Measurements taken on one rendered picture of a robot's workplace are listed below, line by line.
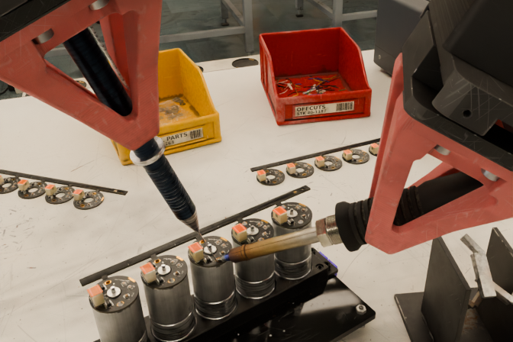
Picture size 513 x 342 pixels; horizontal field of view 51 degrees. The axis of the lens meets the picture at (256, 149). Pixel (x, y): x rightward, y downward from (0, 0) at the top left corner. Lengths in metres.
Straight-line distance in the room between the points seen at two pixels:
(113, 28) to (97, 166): 0.31
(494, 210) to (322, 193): 0.24
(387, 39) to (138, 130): 0.47
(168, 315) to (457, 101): 0.19
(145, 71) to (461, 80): 0.11
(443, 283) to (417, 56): 0.14
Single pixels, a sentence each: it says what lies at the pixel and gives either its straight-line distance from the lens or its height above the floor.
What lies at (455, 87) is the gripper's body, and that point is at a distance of 0.18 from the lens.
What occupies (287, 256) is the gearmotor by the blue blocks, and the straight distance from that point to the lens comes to 0.34.
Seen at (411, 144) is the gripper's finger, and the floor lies 0.91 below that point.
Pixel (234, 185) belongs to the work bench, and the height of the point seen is 0.75.
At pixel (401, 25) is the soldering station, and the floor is 0.82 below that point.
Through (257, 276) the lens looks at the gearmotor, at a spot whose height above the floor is 0.79.
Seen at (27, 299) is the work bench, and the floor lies 0.75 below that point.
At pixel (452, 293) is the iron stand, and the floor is 0.80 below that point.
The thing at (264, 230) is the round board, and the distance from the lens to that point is 0.32.
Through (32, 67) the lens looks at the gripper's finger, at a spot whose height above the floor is 0.95.
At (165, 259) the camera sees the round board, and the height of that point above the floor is 0.81.
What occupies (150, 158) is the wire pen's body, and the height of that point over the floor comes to 0.89.
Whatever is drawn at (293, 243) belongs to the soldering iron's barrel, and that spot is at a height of 0.83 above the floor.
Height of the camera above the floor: 1.01
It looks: 31 degrees down
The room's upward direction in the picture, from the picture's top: 3 degrees counter-clockwise
